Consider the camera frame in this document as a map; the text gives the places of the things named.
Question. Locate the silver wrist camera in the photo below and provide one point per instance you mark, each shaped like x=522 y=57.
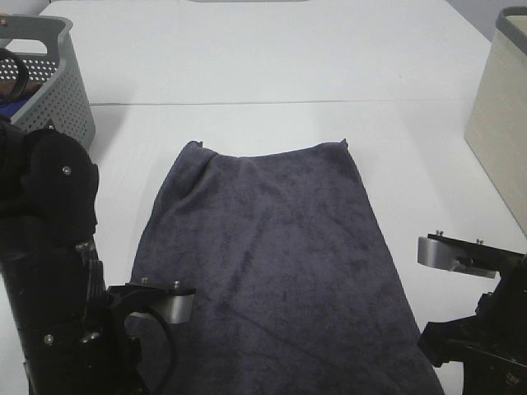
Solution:
x=173 y=301
x=474 y=259

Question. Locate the grey perforated plastic basket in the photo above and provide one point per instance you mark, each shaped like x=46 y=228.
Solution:
x=61 y=101

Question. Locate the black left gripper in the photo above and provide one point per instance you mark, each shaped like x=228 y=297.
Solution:
x=77 y=343

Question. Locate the blue cloth in basket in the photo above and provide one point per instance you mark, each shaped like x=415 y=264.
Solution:
x=9 y=109

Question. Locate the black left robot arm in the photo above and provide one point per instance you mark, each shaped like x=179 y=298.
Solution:
x=48 y=190

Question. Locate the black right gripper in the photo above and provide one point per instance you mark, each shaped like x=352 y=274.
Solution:
x=491 y=344

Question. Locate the dark grey towel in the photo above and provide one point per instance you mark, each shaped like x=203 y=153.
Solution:
x=296 y=290

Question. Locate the brown cloth in basket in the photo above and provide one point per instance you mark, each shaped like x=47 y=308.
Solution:
x=10 y=90

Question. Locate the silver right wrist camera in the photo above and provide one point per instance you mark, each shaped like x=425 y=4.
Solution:
x=474 y=259

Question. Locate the beige fabric storage box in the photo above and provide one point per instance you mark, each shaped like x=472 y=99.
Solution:
x=496 y=130

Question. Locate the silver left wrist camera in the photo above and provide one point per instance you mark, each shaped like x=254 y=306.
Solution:
x=173 y=301

